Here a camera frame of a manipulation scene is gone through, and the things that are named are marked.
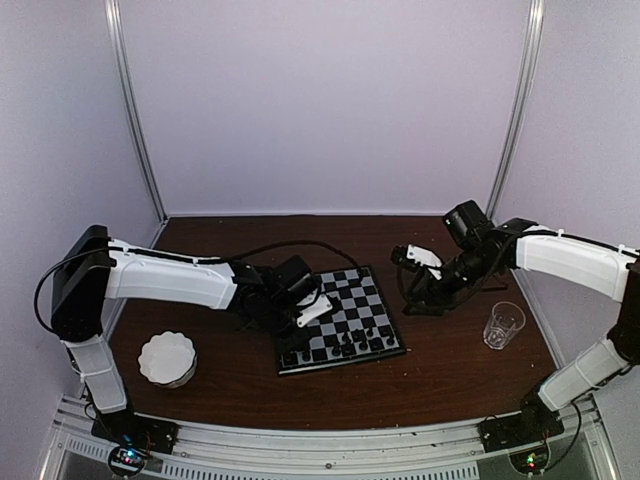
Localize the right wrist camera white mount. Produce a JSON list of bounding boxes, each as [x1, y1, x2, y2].
[[391, 244, 443, 280]]

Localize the round control board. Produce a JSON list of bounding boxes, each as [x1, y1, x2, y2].
[[509, 445, 550, 475], [107, 446, 149, 477]]

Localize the clear drinking glass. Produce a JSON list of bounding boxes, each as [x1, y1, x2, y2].
[[483, 301, 526, 351]]

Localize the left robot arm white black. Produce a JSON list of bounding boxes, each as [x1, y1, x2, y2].
[[50, 225, 332, 444]]

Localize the aluminium corner post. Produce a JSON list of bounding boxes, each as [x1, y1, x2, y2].
[[486, 0, 545, 219], [104, 0, 168, 223]]

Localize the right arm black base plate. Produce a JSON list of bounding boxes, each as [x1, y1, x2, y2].
[[478, 413, 565, 453]]

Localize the right round control board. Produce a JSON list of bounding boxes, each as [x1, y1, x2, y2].
[[509, 445, 550, 475]]

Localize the right aluminium corner post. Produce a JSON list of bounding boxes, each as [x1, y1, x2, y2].
[[486, 0, 545, 219]]

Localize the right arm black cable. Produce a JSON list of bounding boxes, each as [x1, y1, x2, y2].
[[542, 364, 631, 451]]

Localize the black and grey chessboard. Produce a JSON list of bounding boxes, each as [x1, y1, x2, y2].
[[276, 265, 407, 377]]

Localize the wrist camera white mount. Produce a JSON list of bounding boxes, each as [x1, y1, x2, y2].
[[391, 244, 443, 280], [295, 291, 333, 328]]

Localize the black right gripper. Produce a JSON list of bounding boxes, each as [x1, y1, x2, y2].
[[404, 244, 499, 316]]

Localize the left round control board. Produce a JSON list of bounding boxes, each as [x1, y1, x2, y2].
[[107, 446, 149, 477]]

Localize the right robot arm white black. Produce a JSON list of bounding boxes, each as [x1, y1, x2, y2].
[[391, 200, 639, 442]]

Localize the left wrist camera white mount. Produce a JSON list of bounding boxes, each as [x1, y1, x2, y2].
[[295, 291, 333, 328]]

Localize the left aluminium corner post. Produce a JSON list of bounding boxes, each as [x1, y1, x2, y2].
[[104, 0, 168, 223]]

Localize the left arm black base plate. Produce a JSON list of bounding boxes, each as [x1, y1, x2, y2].
[[91, 414, 179, 454]]

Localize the white scalloped bowl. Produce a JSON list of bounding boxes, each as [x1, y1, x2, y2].
[[138, 331, 197, 389]]

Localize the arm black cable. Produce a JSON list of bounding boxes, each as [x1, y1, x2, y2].
[[33, 240, 361, 336], [542, 364, 631, 451]]

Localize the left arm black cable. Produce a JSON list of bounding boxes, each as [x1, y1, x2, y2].
[[33, 240, 361, 336]]

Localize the aluminium front rail frame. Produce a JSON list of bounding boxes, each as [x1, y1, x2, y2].
[[39, 383, 621, 480]]

